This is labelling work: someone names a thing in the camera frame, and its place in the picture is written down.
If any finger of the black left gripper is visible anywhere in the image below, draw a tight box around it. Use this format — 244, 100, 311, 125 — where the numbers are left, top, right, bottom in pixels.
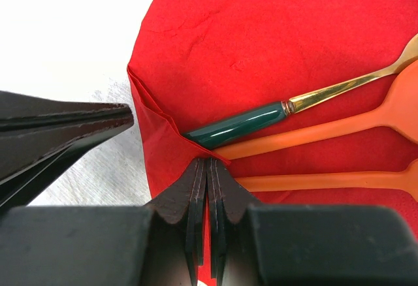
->
1, 118, 133, 213
1, 91, 133, 131

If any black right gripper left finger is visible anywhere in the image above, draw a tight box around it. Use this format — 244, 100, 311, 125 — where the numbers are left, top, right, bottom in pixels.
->
1, 159, 206, 285

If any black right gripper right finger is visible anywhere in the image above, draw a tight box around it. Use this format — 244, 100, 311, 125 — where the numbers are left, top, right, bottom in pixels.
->
207, 158, 417, 285

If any gold fork green handle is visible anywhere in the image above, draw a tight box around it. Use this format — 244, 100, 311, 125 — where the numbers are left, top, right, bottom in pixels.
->
182, 36, 417, 150

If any orange plastic spoon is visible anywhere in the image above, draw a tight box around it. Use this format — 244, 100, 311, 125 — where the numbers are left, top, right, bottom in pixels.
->
214, 61, 417, 160

